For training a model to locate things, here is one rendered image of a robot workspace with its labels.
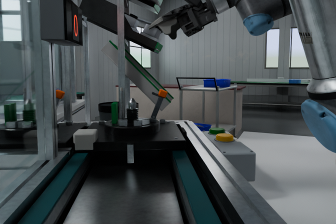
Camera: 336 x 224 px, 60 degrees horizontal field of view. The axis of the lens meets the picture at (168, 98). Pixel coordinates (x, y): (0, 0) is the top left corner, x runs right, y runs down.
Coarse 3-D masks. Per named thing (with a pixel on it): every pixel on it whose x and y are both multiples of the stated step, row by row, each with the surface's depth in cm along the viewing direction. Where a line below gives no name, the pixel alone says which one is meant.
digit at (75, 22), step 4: (72, 4) 50; (72, 8) 50; (76, 8) 53; (72, 12) 50; (76, 12) 53; (72, 16) 50; (76, 16) 53; (72, 20) 50; (76, 20) 53; (72, 24) 50; (76, 24) 53; (72, 28) 50; (76, 28) 53; (76, 32) 53; (76, 36) 53; (76, 40) 53
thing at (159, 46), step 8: (88, 0) 93; (96, 0) 93; (104, 0) 92; (80, 8) 93; (88, 8) 93; (96, 8) 93; (104, 8) 93; (112, 8) 92; (88, 16) 93; (96, 16) 93; (104, 16) 93; (112, 16) 93; (104, 24) 93; (112, 24) 93; (128, 24) 92; (128, 32) 93; (136, 32) 92; (136, 40) 96; (144, 40) 92; (152, 40) 92; (160, 48) 103
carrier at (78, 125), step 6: (60, 126) 78; (66, 126) 78; (72, 126) 78; (78, 126) 78; (84, 126) 81; (60, 132) 71; (66, 132) 71; (72, 132) 71; (60, 138) 65; (66, 138) 65; (72, 138) 67; (60, 144) 61; (66, 144) 62
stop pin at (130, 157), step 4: (128, 144) 61; (132, 144) 61; (128, 148) 61; (132, 148) 61; (128, 152) 61; (132, 152) 61; (128, 156) 61; (132, 156) 61; (128, 160) 61; (132, 160) 61
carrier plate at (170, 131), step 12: (156, 132) 71; (168, 132) 71; (180, 132) 71; (96, 144) 62; (108, 144) 62; (120, 144) 62; (144, 144) 62; (156, 144) 63; (168, 144) 63; (180, 144) 63
